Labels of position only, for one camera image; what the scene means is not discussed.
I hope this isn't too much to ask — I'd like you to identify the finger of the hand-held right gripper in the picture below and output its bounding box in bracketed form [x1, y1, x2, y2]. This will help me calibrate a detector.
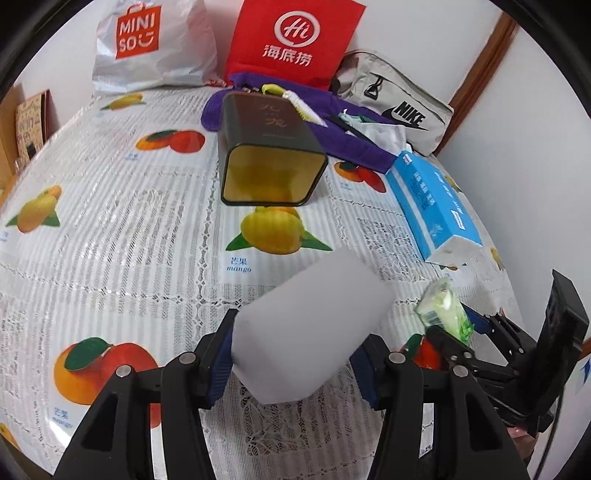
[426, 324, 519, 382]
[462, 304, 539, 357]

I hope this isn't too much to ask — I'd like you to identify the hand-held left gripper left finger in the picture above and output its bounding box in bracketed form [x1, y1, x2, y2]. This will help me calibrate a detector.
[53, 308, 239, 480]

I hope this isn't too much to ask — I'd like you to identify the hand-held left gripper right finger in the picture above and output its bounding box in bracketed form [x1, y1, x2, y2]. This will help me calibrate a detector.
[350, 335, 529, 480]

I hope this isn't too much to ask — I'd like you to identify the green clear packet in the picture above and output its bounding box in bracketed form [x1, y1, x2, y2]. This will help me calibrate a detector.
[414, 276, 476, 346]

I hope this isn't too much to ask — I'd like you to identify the white sponge block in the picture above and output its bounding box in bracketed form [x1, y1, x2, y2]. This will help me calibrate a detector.
[231, 254, 393, 406]

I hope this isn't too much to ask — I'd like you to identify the blue tissue pack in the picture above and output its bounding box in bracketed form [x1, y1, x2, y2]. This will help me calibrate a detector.
[384, 150, 483, 266]

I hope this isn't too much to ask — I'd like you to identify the fruit print tablecloth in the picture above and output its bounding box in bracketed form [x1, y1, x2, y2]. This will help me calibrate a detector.
[0, 83, 525, 480]

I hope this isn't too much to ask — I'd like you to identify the white sock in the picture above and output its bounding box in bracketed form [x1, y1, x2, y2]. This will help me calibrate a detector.
[367, 126, 408, 154]

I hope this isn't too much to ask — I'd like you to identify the purple towel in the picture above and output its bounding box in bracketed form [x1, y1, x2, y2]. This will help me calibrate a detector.
[201, 72, 398, 175]

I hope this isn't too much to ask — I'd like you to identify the dark green tin box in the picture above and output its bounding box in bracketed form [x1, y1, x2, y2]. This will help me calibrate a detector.
[217, 91, 329, 207]

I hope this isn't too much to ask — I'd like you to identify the black slim pen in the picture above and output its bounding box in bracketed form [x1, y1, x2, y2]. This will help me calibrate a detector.
[325, 113, 368, 139]

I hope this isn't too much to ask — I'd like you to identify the light green cloth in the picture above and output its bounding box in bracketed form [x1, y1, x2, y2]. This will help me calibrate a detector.
[339, 111, 371, 131]

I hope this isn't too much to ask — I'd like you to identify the grey waist bag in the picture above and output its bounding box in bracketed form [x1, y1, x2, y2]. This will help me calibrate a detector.
[330, 50, 455, 157]

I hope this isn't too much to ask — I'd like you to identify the brown cardboard box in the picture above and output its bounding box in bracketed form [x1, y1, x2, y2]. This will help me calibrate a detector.
[14, 89, 52, 163]

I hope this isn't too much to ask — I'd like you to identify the brown wooden furniture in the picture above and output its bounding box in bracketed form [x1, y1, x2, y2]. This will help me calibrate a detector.
[0, 83, 24, 208]

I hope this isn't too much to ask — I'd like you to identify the white shopping bag red label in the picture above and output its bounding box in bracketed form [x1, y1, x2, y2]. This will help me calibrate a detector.
[91, 0, 219, 95]

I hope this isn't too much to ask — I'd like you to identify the black cable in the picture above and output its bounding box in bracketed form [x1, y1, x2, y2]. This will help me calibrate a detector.
[531, 383, 570, 480]

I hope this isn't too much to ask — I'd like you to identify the brown wooden door frame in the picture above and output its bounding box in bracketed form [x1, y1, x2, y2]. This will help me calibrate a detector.
[436, 18, 518, 158]

